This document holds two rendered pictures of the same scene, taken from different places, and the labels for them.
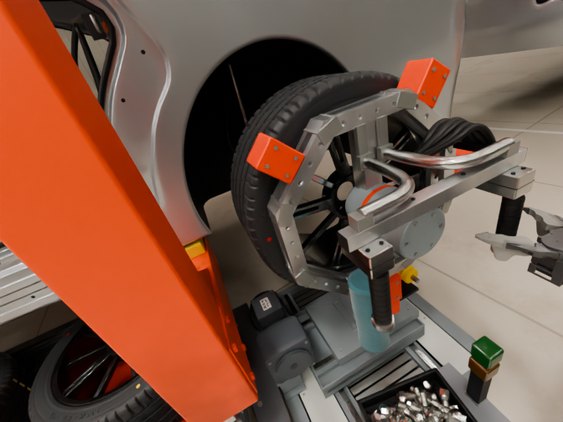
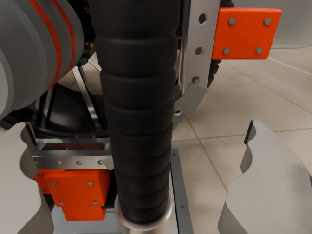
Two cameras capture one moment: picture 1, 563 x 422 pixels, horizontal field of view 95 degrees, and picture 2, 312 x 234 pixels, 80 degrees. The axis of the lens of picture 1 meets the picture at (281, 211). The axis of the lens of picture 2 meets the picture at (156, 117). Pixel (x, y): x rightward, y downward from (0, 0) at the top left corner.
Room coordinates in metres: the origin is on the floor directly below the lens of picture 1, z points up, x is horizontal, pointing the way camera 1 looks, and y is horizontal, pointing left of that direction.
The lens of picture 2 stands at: (0.32, -0.49, 0.89)
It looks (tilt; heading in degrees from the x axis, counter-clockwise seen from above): 31 degrees down; 12
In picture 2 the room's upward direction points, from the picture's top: straight up
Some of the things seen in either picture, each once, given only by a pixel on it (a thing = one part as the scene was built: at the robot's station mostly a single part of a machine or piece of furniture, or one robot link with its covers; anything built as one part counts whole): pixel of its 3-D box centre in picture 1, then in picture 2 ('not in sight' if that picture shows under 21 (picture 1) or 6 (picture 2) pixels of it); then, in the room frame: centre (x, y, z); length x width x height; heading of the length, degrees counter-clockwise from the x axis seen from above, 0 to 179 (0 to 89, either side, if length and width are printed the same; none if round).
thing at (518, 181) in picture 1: (500, 177); not in sight; (0.43, -0.45, 0.93); 0.09 x 0.05 x 0.05; 14
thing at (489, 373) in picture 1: (482, 365); not in sight; (0.26, -0.32, 0.59); 0.04 x 0.04 x 0.04; 14
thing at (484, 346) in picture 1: (486, 352); not in sight; (0.26, -0.32, 0.64); 0.04 x 0.04 x 0.04; 14
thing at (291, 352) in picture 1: (277, 331); not in sight; (0.74, 0.17, 0.26); 0.42 x 0.18 x 0.35; 14
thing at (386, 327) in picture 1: (380, 297); not in sight; (0.32, -0.13, 0.83); 0.04 x 0.04 x 0.16
